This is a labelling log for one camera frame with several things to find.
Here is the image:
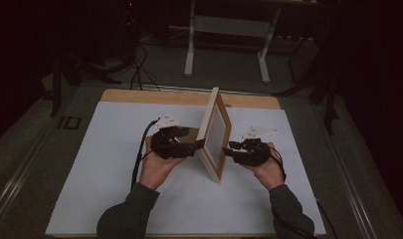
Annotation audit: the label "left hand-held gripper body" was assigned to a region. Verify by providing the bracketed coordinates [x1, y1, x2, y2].
[150, 113, 197, 160]

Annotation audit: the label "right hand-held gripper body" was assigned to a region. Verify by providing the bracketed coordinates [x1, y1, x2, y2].
[234, 125, 281, 167]

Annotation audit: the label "pale wooden picture frame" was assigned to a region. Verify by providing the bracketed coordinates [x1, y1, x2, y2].
[195, 86, 233, 184]

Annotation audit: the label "person's right hand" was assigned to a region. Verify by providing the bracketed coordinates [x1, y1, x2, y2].
[244, 141, 287, 192]

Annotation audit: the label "person's left hand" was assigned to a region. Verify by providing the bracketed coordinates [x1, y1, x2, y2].
[138, 134, 185, 191]

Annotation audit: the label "white table sheet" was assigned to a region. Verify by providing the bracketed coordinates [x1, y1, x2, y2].
[45, 101, 327, 237]

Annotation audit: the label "black metal stand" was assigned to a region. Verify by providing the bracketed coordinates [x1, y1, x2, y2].
[274, 31, 342, 136]
[49, 46, 123, 118]

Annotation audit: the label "right hand-held gripper cable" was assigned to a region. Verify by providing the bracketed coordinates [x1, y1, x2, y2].
[268, 144, 289, 183]

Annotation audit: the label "hand-held gripper cable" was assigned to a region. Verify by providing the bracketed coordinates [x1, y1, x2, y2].
[268, 144, 289, 183]
[130, 118, 161, 191]

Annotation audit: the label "left hand-held gripper cable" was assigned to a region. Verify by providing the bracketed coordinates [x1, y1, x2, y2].
[130, 118, 161, 191]

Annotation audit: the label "metal rail behind table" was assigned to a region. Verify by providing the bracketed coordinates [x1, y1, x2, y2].
[139, 84, 274, 98]

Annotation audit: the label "black floor cables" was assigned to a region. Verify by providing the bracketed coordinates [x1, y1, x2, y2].
[128, 42, 162, 93]

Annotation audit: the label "black cable beside table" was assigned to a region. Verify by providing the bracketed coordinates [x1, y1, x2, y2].
[313, 194, 338, 239]

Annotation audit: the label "metal floor rail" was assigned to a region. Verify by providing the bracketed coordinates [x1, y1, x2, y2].
[0, 114, 59, 228]
[311, 105, 378, 239]

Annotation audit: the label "white metal table frame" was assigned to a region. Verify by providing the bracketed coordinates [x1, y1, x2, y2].
[183, 0, 284, 85]

